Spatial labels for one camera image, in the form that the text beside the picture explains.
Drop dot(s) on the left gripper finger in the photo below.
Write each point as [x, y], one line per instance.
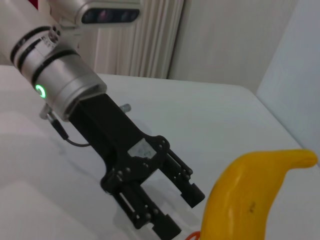
[165, 225]
[192, 195]

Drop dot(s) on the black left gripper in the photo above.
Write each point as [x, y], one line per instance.
[112, 140]

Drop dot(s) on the orange woven plastic basket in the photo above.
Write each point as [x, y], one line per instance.
[193, 236]

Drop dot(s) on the yellow banana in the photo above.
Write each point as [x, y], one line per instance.
[240, 195]

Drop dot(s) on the left gripper silver connector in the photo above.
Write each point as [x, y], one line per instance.
[126, 108]

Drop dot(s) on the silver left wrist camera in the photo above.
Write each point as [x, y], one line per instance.
[110, 15]

